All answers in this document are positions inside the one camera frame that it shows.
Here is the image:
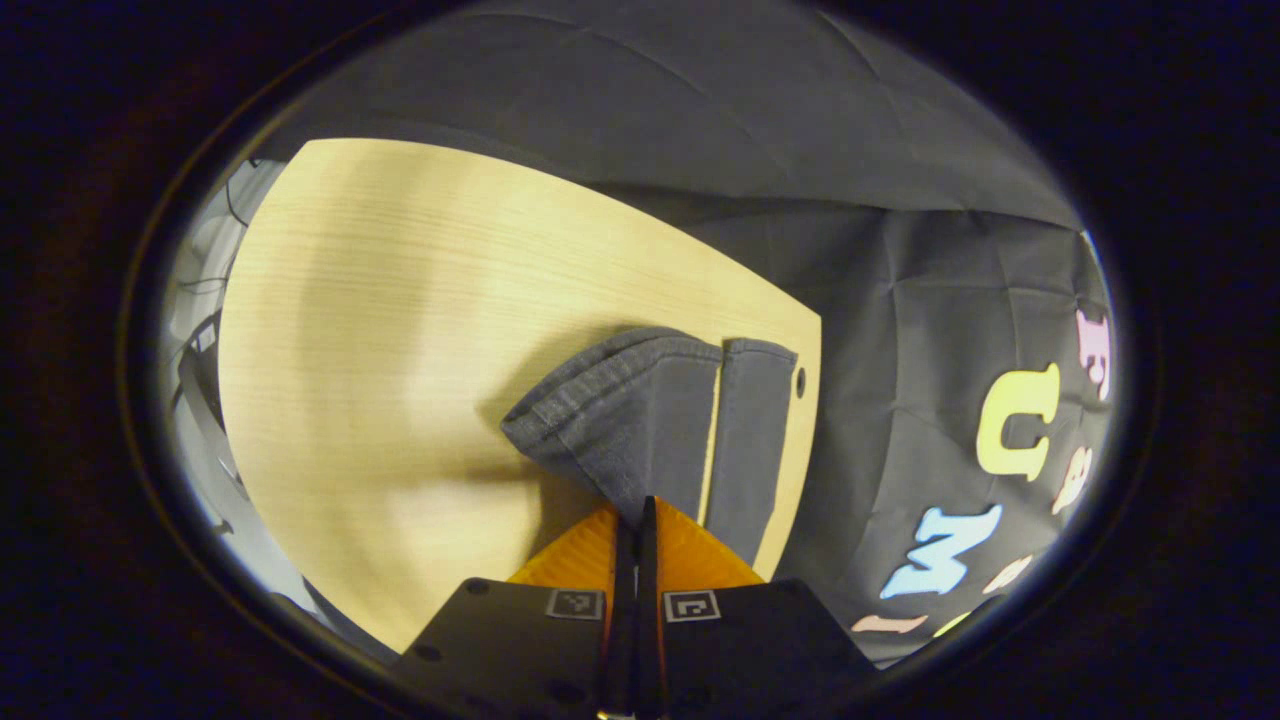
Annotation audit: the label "dark grey jeans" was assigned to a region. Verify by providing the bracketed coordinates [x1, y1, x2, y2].
[500, 326, 801, 583]

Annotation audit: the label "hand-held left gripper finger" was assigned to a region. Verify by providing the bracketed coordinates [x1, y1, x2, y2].
[393, 500, 641, 720]
[640, 494, 883, 720]

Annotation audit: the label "black backdrop cloth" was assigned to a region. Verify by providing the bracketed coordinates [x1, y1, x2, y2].
[250, 0, 1118, 669]

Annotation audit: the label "black cable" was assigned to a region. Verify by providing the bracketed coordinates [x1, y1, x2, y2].
[222, 160, 263, 231]

